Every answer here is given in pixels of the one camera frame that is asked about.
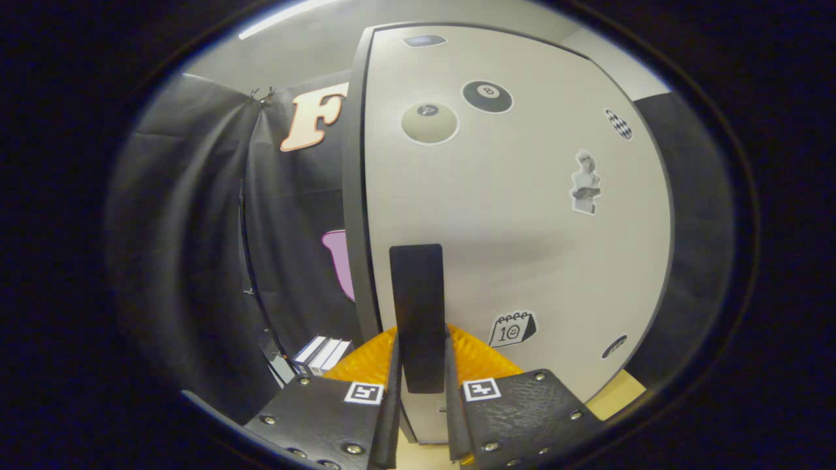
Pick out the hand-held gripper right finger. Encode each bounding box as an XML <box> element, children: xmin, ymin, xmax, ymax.
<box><xmin>444</xmin><ymin>324</ymin><xmax>605</xmax><ymax>469</ymax></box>

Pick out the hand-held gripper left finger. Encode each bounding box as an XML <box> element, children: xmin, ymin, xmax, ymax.
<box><xmin>243</xmin><ymin>326</ymin><xmax>402</xmax><ymax>470</ymax></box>

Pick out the black door handle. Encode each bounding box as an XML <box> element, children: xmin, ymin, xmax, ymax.
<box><xmin>389</xmin><ymin>244</ymin><xmax>447</xmax><ymax>395</ymax></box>

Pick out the white cabinet door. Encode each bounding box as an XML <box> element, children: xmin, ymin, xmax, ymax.
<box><xmin>361</xmin><ymin>25</ymin><xmax>673</xmax><ymax>445</ymax></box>

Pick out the grey cabinet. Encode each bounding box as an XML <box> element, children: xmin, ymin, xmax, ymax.
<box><xmin>342</xmin><ymin>21</ymin><xmax>677</xmax><ymax>451</ymax></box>

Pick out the black backdrop cloth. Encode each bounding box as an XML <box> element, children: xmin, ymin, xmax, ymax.
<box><xmin>104</xmin><ymin>72</ymin><xmax>739</xmax><ymax>418</ymax></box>

